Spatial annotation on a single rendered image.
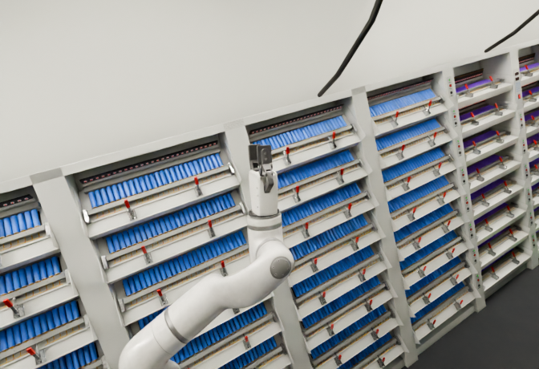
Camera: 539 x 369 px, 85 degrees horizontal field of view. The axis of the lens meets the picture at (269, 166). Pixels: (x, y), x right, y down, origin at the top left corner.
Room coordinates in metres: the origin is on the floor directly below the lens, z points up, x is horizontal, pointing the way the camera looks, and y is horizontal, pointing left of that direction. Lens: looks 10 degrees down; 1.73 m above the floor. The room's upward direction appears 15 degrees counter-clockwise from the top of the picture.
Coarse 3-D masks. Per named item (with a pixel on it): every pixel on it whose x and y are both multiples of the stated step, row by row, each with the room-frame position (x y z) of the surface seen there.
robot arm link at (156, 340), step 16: (160, 320) 0.60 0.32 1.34; (144, 336) 0.58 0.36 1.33; (160, 336) 0.57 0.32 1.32; (128, 352) 0.57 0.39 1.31; (144, 352) 0.56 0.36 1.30; (160, 352) 0.56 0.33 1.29; (176, 352) 0.59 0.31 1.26; (128, 368) 0.55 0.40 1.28; (144, 368) 0.55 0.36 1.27; (160, 368) 0.57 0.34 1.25; (176, 368) 0.66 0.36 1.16
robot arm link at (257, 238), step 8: (248, 232) 0.67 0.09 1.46; (256, 232) 0.64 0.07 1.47; (264, 232) 0.64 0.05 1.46; (272, 232) 0.64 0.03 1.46; (280, 232) 0.66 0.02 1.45; (256, 240) 0.64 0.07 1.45; (264, 240) 0.64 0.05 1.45; (272, 240) 0.63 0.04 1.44; (280, 240) 0.64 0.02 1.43; (256, 248) 0.63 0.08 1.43; (256, 256) 0.62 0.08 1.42
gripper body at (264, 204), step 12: (252, 180) 0.68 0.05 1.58; (264, 180) 0.66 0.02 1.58; (276, 180) 0.64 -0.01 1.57; (252, 192) 0.68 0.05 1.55; (264, 192) 0.64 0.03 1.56; (276, 192) 0.64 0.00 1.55; (252, 204) 0.69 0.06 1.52; (264, 204) 0.64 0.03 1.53; (276, 204) 0.64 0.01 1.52; (252, 216) 0.66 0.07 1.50; (264, 216) 0.65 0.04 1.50
